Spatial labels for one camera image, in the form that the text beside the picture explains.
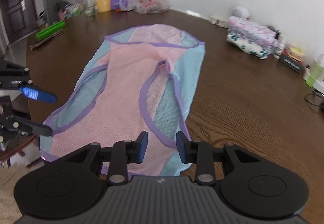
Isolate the pink blue mesh garment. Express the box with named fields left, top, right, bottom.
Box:
left=39, top=24, right=205, bottom=176

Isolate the dark brown door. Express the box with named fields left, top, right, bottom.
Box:
left=1, top=0, right=37, bottom=43

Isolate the green flat box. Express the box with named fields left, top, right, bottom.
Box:
left=36, top=20, right=66, bottom=41

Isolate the glass jar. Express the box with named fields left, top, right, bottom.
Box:
left=83, top=0, right=97, bottom=17

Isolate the white blue-flower folded cloth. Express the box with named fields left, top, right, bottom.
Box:
left=226, top=32, right=270, bottom=59

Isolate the dark box with text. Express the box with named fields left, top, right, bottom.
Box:
left=279, top=54, right=304, bottom=74

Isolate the purple tissue pack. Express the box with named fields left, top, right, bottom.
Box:
left=110, top=0, right=132, bottom=11

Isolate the purple floral folded cloth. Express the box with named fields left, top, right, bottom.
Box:
left=227, top=16, right=278, bottom=49

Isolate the small white bottle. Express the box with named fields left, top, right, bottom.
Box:
left=273, top=36, right=286, bottom=59

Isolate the stack of snack packets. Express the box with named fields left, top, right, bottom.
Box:
left=287, top=45, right=305, bottom=62

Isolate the green spray bottle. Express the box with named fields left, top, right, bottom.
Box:
left=306, top=54, right=323, bottom=87

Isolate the white round speaker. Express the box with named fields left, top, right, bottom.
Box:
left=231, top=6, right=251, bottom=20

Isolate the red-print plastic bag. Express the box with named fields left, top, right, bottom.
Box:
left=134, top=0, right=170, bottom=14

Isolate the black cable with adapter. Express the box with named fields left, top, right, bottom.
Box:
left=304, top=89, right=324, bottom=113

